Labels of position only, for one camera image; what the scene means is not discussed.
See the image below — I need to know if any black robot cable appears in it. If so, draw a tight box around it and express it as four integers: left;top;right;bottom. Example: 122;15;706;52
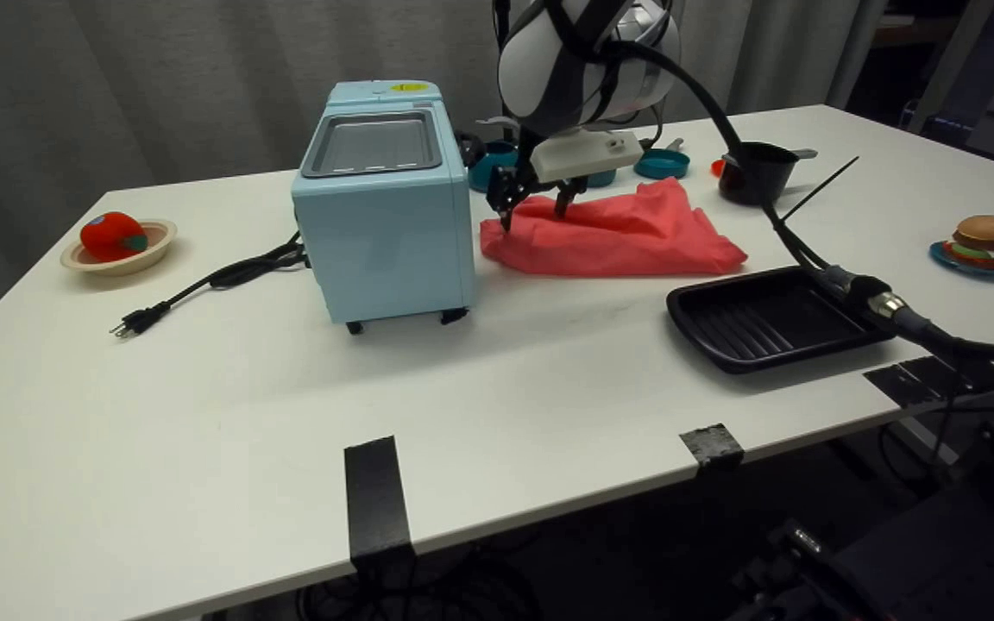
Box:
633;37;994;361

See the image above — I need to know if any red fruit on plate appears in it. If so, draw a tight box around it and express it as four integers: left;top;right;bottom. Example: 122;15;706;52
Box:
60;216;180;278

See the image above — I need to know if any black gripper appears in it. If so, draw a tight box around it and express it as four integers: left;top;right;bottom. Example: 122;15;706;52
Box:
486;137;587;239

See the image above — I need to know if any coral red shirt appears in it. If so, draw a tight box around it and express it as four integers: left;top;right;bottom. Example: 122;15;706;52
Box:
476;175;749;278

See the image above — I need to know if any toy burger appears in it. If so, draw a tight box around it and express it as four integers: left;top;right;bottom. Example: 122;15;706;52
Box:
941;215;994;276

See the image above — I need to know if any black power cord with plug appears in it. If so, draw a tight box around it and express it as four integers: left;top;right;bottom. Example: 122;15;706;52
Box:
109;231;311;340

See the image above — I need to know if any wide black tape strip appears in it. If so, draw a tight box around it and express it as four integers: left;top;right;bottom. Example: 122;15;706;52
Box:
922;352;994;396
862;354;960;408

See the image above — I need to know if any black ridged tray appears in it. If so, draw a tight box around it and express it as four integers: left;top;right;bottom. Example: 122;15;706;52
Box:
664;263;899;376

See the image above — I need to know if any red toy tomato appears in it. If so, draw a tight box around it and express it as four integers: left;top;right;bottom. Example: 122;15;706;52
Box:
79;210;153;264

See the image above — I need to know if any black toy pot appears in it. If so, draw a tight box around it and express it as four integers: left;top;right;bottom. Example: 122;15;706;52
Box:
712;137;820;210

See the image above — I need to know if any light blue toaster oven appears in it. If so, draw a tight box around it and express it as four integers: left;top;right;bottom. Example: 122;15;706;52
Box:
291;80;480;337

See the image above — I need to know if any teal toy frying pan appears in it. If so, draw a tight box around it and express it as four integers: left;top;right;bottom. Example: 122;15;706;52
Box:
633;140;695;183

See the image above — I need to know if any small black tape piece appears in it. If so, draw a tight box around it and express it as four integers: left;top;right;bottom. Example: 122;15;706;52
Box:
679;420;744;470

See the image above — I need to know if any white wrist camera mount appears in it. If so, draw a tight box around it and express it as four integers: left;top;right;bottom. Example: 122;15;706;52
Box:
536;129;644;185

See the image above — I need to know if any long black tape strip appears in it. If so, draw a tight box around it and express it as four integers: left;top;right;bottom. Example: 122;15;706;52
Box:
343;433;419;565

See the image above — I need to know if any small blue plate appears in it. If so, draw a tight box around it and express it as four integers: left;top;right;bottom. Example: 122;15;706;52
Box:
924;239;994;282

